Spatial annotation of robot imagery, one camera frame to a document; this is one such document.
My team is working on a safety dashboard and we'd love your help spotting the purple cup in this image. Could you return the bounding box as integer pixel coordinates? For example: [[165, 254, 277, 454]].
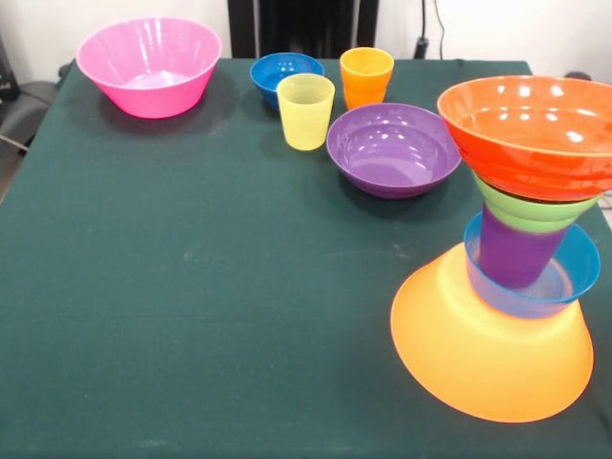
[[477, 201, 570, 291]]

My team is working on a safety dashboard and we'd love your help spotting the large yellow-orange bowl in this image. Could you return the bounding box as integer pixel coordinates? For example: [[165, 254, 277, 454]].
[[389, 240, 596, 425]]

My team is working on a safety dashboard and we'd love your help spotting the green bowl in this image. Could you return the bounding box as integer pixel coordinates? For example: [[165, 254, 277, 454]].
[[473, 175, 602, 235]]

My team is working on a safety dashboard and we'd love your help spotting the red bowl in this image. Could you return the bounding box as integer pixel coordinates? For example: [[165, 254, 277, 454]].
[[436, 75, 612, 203]]

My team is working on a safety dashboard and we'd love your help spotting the light blue bowl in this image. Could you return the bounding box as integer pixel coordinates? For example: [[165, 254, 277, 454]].
[[463, 212, 602, 320]]

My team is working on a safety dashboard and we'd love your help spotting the yellow cup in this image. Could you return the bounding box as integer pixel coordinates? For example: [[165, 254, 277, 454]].
[[276, 73, 337, 152]]

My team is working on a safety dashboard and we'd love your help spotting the purple bowl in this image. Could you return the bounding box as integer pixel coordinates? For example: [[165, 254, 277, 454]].
[[326, 102, 463, 200]]

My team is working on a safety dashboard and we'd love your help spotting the dark green tablecloth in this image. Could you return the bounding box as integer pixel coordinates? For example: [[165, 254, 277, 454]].
[[0, 57, 612, 459]]

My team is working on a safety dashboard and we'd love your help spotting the dark blue bowl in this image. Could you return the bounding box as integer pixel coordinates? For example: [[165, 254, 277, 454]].
[[249, 52, 326, 110]]

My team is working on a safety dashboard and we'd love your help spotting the orange cup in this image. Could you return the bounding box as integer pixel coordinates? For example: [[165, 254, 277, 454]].
[[339, 46, 395, 111]]

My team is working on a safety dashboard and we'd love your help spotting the pink bowl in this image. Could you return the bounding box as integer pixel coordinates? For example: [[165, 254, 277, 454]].
[[75, 16, 224, 120]]

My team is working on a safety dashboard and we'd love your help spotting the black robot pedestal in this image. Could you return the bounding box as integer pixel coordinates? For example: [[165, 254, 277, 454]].
[[228, 0, 380, 59]]

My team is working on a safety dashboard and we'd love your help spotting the black hanging power cable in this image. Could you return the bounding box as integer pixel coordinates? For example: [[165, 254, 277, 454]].
[[413, 0, 448, 61]]

